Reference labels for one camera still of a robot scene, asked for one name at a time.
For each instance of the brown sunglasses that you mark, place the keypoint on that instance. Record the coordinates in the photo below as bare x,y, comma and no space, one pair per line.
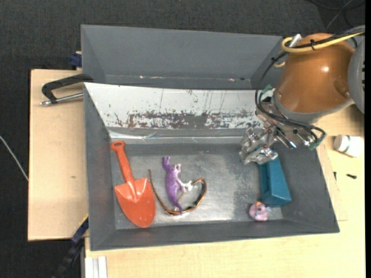
200,195

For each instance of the teal box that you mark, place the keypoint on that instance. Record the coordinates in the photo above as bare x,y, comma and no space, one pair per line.
275,184

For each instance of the purple toy lizard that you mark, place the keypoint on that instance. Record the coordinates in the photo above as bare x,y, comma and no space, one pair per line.
171,181

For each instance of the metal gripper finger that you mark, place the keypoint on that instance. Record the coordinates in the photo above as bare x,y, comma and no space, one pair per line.
252,140
261,155

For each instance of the small black screw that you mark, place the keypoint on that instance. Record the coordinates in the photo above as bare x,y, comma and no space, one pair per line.
335,176
352,176

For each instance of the pink toy duck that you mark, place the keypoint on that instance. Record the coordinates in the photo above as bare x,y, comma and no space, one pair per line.
258,211

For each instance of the grey metal bin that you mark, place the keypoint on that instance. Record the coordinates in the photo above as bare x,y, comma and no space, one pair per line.
203,54

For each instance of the white plastic bottle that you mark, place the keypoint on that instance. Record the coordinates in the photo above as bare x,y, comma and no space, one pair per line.
349,146

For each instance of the orange toy shovel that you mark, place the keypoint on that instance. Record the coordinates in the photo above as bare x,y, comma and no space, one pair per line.
136,195

